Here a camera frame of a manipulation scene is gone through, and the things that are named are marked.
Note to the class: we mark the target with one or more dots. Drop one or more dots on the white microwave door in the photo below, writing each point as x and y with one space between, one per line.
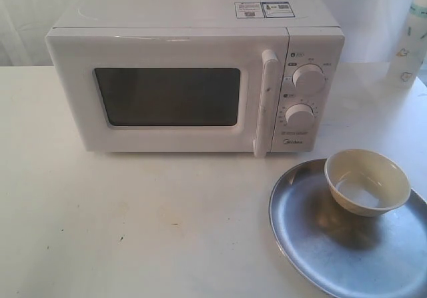
171 90

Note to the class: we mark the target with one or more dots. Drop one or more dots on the beige ceramic bowl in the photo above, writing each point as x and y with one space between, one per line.
366 183

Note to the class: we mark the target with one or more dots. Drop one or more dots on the white microwave oven body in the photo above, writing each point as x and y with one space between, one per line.
314 38

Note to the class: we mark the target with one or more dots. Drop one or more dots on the lower white control knob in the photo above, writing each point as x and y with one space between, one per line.
299 116

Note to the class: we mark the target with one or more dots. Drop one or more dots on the white control knob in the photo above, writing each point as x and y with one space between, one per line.
299 116
308 79

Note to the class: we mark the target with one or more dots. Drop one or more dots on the upper white control knob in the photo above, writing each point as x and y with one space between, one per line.
308 79

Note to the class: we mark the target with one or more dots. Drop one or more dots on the blue white label sticker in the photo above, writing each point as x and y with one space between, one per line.
263 10

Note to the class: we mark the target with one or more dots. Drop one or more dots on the round stainless steel tray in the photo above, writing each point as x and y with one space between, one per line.
343 254

